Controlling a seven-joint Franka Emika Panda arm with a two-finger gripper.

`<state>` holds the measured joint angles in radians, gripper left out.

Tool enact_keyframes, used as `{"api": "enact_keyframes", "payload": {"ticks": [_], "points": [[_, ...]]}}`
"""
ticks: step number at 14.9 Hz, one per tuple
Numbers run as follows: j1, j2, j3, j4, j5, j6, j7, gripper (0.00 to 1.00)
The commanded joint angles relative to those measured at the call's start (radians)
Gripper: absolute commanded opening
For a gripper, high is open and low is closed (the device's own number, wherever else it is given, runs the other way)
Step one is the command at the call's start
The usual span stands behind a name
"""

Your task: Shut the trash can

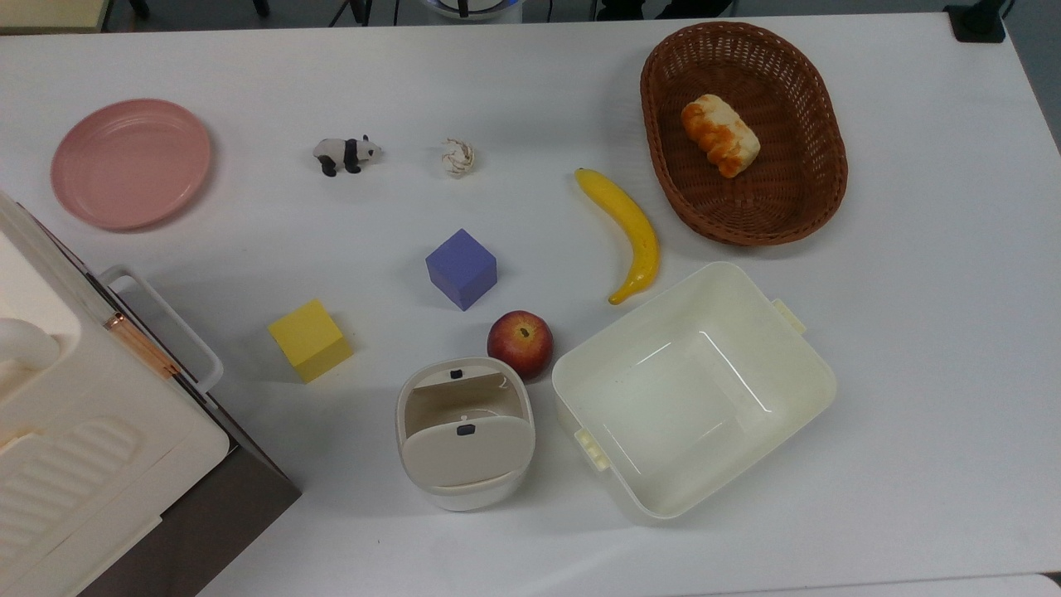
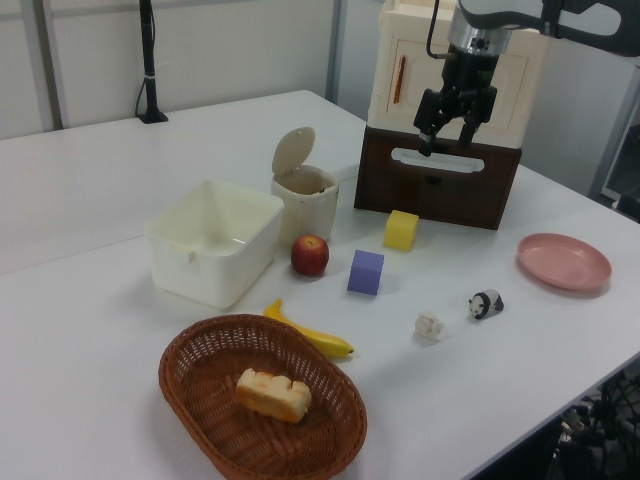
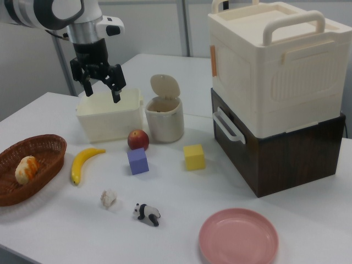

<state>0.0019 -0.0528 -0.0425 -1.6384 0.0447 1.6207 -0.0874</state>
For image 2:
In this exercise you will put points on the brown wicker basket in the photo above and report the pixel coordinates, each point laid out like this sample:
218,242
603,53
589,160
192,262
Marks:
210,350

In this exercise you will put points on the black camera stand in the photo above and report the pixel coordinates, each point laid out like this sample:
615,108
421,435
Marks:
148,50

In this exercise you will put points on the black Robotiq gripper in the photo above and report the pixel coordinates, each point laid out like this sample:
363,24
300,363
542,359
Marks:
470,75

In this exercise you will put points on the yellow foam cube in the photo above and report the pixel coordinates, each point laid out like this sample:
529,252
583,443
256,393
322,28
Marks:
400,232

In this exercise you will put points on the pink plastic plate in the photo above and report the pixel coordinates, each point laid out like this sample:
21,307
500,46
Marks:
565,260

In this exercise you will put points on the purple foam cube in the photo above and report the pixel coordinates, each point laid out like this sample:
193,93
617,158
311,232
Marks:
365,275

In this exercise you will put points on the red apple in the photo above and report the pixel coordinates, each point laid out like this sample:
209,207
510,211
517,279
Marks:
310,257

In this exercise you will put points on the bread loaf piece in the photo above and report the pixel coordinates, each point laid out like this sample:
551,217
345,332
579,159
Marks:
270,397

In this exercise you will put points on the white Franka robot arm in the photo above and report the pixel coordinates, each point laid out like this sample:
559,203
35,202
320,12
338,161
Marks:
585,17

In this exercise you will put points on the white square plastic bin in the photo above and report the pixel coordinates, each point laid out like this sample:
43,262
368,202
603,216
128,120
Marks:
200,280

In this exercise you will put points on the small panda toy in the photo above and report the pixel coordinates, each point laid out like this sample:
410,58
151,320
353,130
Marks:
487,302

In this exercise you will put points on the yellow banana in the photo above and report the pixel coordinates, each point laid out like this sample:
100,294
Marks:
320,340

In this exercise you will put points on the small cream lidded trash can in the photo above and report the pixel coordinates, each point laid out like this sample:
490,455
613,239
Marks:
305,210

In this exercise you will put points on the cream plastic storage cabinet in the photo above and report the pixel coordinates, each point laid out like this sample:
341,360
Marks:
515,110

